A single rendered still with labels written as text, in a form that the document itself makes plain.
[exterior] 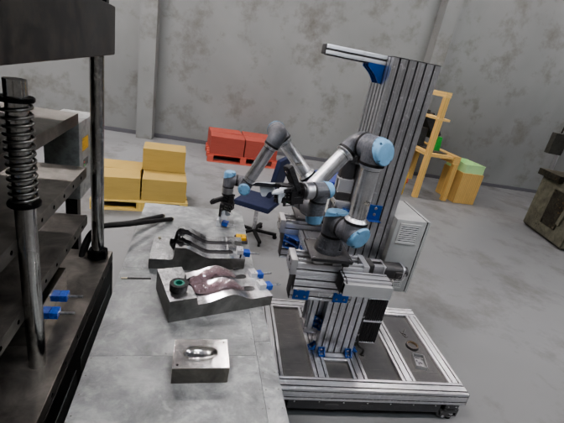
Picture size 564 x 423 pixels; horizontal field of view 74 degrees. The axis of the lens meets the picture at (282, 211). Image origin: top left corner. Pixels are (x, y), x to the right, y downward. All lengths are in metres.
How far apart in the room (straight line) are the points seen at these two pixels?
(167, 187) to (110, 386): 3.35
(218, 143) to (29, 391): 5.85
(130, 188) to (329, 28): 5.31
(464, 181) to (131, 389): 7.13
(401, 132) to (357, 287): 0.82
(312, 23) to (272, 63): 1.09
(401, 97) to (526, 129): 8.70
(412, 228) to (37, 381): 1.83
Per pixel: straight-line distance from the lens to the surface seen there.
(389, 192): 2.13
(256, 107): 8.16
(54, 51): 1.25
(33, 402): 1.55
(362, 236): 1.82
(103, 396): 1.50
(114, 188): 4.66
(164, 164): 4.90
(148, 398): 1.48
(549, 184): 7.70
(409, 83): 2.03
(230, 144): 6.99
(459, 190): 7.91
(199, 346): 1.55
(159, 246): 2.19
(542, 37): 10.39
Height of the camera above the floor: 1.91
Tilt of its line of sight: 21 degrees down
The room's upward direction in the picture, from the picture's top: 11 degrees clockwise
